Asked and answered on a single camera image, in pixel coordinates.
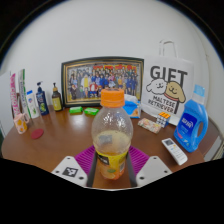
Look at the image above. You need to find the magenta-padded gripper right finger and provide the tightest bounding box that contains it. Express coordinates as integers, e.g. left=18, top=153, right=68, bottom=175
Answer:
left=125, top=145, right=173, bottom=188

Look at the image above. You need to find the patterned snack packet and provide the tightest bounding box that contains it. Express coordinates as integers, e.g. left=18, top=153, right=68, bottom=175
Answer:
left=137, top=117, right=162, bottom=135

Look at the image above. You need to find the flat round red coaster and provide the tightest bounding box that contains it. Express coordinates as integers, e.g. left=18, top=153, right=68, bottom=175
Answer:
left=30, top=128, right=45, bottom=140

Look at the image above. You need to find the blue tissue pack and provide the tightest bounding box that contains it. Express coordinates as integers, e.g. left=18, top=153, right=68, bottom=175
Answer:
left=122, top=94, right=142, bottom=119

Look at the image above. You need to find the orange juice bottle orange cap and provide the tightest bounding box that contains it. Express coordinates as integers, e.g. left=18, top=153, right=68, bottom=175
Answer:
left=90, top=88, right=134, bottom=181

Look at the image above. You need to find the dark blue pump bottle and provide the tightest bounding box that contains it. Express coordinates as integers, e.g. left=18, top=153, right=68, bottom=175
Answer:
left=35, top=80, right=50, bottom=117

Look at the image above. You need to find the colourful puzzle cube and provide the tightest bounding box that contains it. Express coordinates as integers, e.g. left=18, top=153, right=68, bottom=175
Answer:
left=156, top=111, right=171, bottom=129

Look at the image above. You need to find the small green box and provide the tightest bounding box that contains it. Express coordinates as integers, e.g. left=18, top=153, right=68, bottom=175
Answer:
left=83, top=106, right=100, bottom=116
left=69, top=105, right=84, bottom=115

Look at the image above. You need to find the framed group photo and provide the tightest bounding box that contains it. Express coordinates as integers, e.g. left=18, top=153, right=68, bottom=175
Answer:
left=60, top=56, right=145, bottom=108

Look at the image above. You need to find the white remote control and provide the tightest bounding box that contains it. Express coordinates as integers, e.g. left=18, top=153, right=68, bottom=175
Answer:
left=161, top=137, right=189, bottom=166

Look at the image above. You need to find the white gift bag dog print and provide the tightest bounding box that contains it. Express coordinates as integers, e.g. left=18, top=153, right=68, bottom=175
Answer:
left=140, top=39, right=195, bottom=127

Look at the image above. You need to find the brown pump bottle yellow label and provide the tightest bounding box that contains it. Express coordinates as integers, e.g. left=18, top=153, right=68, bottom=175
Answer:
left=51, top=82, right=64, bottom=112

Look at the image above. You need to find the blue detergent bottle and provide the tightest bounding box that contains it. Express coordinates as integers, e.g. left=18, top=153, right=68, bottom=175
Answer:
left=173, top=84, right=209, bottom=153

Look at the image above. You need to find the white lotion bottle blue cap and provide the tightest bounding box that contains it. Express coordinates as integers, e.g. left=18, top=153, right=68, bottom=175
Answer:
left=26, top=89, right=40, bottom=120

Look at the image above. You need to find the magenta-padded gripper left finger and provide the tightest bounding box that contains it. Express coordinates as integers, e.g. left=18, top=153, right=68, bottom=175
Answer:
left=51, top=144, right=98, bottom=188

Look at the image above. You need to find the pink mug with yellow print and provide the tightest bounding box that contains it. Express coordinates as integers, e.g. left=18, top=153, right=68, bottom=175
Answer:
left=13, top=112, right=31, bottom=135

